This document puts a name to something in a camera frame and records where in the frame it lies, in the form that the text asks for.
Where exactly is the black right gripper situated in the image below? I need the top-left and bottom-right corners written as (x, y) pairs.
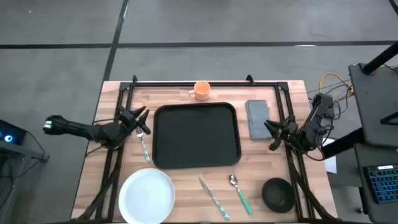
top-left (264, 119), bottom-right (301, 152)

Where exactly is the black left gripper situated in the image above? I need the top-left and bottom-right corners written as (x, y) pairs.
top-left (115, 106), bottom-right (152, 139)

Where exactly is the grey napkin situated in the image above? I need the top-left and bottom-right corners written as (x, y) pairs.
top-left (244, 99), bottom-right (274, 141)

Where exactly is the fork teal white handle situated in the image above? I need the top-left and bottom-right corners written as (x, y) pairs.
top-left (135, 126), bottom-right (152, 164)

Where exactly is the black bowl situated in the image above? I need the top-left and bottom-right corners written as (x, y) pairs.
top-left (261, 177), bottom-right (297, 214)

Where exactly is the orange cup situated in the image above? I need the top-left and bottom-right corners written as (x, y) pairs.
top-left (188, 80), bottom-right (211, 102)

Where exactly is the spoon green handle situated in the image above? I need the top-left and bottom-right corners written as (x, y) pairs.
top-left (228, 174), bottom-right (254, 215)

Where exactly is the white round plate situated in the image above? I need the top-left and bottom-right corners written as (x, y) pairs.
top-left (118, 167), bottom-right (177, 224)

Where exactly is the knife teal white handle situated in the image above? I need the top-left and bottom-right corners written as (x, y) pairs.
top-left (198, 176), bottom-right (230, 221)

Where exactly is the black plastic tray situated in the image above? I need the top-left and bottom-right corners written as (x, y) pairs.
top-left (152, 101), bottom-right (243, 170)

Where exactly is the white paper sheet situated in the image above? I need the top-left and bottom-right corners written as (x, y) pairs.
top-left (322, 138), bottom-right (338, 174)

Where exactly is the black support beam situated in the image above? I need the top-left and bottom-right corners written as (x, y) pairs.
top-left (321, 127), bottom-right (364, 160)

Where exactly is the black keyboard desk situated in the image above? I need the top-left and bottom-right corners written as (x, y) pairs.
top-left (353, 142), bottom-right (398, 224)

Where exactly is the black desk top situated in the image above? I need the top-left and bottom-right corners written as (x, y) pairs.
top-left (348, 63), bottom-right (398, 147)

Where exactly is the monitor with blue edge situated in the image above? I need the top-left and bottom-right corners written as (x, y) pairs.
top-left (379, 111), bottom-right (398, 126)

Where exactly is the backlit computer keyboard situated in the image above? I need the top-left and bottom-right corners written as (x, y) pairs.
top-left (363, 164), bottom-right (398, 205)

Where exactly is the grey metal stand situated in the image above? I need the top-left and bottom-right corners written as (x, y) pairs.
top-left (0, 139), bottom-right (50, 224)

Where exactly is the computer with blue light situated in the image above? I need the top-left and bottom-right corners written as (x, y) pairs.
top-left (0, 119), bottom-right (27, 146)

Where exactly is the black slanted pole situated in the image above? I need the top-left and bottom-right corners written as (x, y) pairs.
top-left (361, 41), bottom-right (398, 75)

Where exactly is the black metal table frame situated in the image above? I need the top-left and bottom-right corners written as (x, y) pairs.
top-left (71, 80), bottom-right (340, 223)

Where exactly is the yellow cable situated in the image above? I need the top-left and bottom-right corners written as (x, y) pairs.
top-left (318, 72), bottom-right (354, 94)

